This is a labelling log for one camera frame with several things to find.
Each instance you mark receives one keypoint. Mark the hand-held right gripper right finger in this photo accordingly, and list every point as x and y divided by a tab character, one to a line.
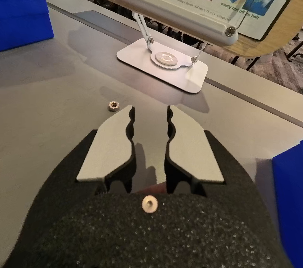
194	151

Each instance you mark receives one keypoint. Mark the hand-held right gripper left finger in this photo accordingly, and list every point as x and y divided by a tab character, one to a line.
109	151

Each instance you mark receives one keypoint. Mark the steel hex nut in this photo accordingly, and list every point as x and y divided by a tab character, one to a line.
113	109

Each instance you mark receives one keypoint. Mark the blue plastic bin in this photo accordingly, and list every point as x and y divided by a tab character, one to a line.
288	189
21	12

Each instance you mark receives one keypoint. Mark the wooden instruction board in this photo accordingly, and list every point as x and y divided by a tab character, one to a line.
272	45

